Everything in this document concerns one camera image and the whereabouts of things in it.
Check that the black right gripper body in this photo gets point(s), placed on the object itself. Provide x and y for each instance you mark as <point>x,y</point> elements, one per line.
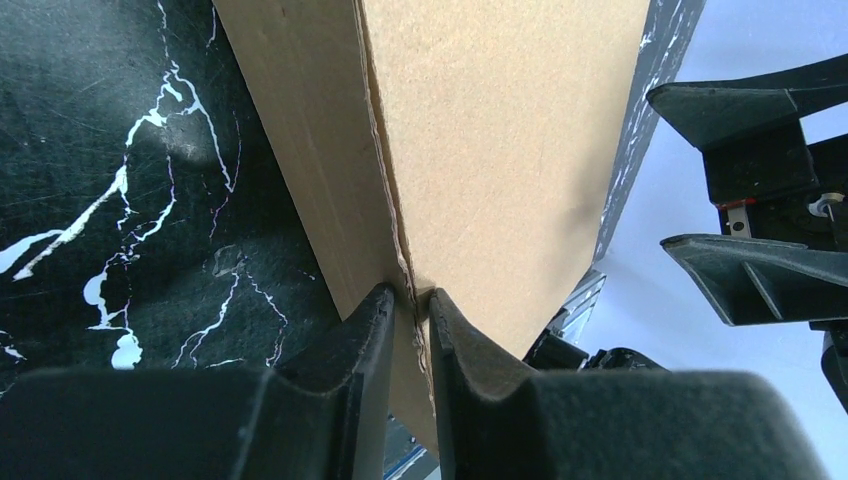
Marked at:
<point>775,176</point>

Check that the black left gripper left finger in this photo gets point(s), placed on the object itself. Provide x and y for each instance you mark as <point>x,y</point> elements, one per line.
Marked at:
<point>321,415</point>

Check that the brown cardboard box sheet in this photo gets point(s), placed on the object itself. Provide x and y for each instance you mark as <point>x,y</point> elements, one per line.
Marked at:
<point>461,145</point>

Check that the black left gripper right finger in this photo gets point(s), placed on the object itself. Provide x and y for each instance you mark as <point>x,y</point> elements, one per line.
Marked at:
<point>498,418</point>

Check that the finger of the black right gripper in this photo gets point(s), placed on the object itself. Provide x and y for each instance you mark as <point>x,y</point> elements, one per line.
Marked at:
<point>708,114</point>
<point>756,282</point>

